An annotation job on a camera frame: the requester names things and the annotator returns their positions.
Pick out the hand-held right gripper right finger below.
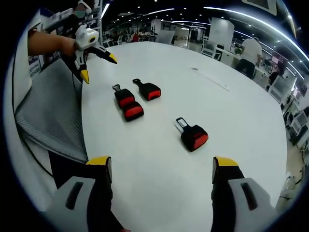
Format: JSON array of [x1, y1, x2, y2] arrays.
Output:
[[211, 156, 278, 232]]

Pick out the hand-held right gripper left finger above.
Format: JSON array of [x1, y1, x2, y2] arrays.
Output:
[[45, 156, 125, 232]]

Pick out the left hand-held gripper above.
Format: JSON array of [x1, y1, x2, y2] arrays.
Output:
[[73, 24, 118, 85]]

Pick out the black seat belt buckle with tongue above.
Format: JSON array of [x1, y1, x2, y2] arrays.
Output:
[[122, 101, 145, 122], [175, 117, 209, 152], [112, 84, 136, 109], [132, 78, 162, 102]]

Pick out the person's left forearm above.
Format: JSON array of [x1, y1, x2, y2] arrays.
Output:
[[28, 31, 62, 58]]

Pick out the grey mesh office chair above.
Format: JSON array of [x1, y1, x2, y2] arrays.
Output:
[[14, 58, 89, 164]]

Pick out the white office chair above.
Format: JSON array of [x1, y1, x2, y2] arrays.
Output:
[[265, 74, 292, 103]]

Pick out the white square pillar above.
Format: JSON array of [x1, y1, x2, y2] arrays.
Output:
[[208, 17, 235, 53]]

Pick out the thin black cable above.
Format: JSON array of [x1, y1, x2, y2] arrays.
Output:
[[11, 54, 53, 177]]

